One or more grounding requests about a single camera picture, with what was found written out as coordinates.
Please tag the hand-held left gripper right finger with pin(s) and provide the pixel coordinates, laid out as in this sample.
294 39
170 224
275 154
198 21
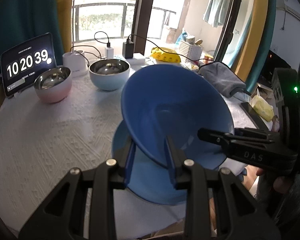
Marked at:
172 160

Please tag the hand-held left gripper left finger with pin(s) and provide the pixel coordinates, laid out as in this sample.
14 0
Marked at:
129 166

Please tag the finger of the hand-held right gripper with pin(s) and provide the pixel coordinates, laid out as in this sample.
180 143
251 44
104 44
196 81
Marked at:
259 136
210 135

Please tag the blue round plate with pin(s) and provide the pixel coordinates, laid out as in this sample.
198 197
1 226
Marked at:
150 185

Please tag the large blue plastic bowl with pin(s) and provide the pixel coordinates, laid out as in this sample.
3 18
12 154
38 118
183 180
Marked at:
165 100

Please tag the light blue steel bowl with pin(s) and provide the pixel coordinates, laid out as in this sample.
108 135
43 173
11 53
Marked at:
107 82

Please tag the pink steel bowl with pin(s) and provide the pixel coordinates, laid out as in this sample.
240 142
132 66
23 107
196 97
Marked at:
52 93

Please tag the person's right hand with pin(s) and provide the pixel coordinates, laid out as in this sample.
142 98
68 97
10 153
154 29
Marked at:
281 185

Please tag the black phone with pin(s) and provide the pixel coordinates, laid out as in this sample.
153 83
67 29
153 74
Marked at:
254 115

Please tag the yellow tissue packet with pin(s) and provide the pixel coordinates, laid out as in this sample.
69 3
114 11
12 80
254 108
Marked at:
262 108

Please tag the grey towel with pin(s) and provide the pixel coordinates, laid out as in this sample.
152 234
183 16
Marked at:
222 80

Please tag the black monitor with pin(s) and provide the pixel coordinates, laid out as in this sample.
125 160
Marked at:
277 65

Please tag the gold and red tin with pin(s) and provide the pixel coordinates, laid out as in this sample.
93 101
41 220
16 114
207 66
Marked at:
209 58

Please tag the white textured tablecloth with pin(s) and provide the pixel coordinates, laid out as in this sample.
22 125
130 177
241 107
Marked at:
52 135

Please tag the white perforated basket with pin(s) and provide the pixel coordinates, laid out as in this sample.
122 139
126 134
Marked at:
190 50

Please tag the yellow wipes packet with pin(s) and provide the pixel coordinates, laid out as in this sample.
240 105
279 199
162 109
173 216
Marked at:
166 56

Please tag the teal curtain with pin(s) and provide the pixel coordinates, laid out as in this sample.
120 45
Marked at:
271 30

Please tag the yellow curtain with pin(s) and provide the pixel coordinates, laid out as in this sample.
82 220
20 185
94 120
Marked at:
65 17
257 25

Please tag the blue and white packet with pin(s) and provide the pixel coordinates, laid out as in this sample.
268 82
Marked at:
183 37

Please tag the white power strip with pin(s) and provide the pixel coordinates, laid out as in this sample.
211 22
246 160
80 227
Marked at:
137 59

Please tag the balcony cardboard box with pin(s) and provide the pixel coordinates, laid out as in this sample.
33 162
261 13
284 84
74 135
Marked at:
171 36

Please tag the black charger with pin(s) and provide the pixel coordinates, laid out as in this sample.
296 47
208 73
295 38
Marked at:
128 51

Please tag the white charger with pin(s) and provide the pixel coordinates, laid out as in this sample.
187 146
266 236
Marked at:
109 52

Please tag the hanging light blue towel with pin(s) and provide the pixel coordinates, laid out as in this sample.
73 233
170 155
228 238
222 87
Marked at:
216 7

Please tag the tablet showing clock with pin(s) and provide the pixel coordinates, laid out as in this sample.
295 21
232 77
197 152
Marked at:
27 62

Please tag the balcony railing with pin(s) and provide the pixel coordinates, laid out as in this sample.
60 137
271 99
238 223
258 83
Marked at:
102 5

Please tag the dark blue curtain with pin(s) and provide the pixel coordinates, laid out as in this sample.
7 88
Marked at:
20 12

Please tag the black door frame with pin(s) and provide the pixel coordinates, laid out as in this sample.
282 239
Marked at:
233 20

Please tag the black window post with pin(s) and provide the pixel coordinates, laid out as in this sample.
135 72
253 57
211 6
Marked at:
146 15

